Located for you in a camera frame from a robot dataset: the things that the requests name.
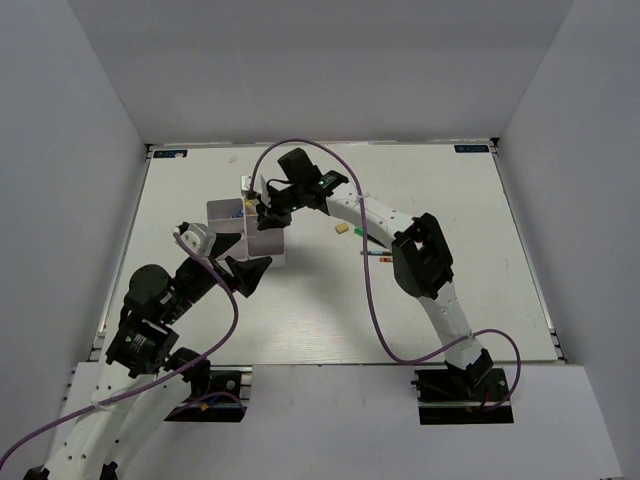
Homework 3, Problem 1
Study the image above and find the right blue table label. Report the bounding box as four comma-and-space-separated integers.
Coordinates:
454, 144, 490, 154

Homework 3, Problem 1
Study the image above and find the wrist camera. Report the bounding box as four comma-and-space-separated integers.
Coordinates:
240, 174, 271, 209
173, 222, 217, 257

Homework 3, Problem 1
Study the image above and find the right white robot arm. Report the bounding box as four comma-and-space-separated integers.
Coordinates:
246, 148, 493, 399

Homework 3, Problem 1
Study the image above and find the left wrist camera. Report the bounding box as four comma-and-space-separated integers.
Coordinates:
173, 222, 217, 257

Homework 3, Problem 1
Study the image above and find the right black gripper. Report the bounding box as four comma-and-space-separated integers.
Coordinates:
258, 182, 307, 230

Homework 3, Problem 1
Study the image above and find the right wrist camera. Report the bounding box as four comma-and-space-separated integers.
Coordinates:
240, 174, 271, 209

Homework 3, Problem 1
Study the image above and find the tan eraser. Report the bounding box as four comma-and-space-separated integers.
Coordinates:
335, 223, 349, 234

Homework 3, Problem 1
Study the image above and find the green gel pen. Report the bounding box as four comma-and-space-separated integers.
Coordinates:
360, 250, 392, 257

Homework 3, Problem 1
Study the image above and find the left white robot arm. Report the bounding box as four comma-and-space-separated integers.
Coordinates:
25, 225, 272, 479

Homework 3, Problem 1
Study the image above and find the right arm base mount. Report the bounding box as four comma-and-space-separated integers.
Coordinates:
411, 368, 514, 426

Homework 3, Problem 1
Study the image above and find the blue table label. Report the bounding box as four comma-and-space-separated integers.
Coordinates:
454, 144, 490, 154
153, 149, 188, 159

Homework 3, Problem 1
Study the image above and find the left blue table label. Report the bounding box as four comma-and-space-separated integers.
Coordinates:
153, 149, 188, 159

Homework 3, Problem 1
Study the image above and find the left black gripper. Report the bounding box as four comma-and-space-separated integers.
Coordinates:
163, 232, 273, 323

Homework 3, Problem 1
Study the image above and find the right white organizer box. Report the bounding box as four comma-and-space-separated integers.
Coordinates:
244, 205, 286, 268

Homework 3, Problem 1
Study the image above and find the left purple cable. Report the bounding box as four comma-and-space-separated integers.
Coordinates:
0, 232, 249, 466

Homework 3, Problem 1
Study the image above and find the yellow-capped white pen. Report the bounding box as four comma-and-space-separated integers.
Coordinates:
244, 200, 256, 214

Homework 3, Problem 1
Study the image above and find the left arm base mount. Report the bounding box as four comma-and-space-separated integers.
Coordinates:
166, 359, 251, 423

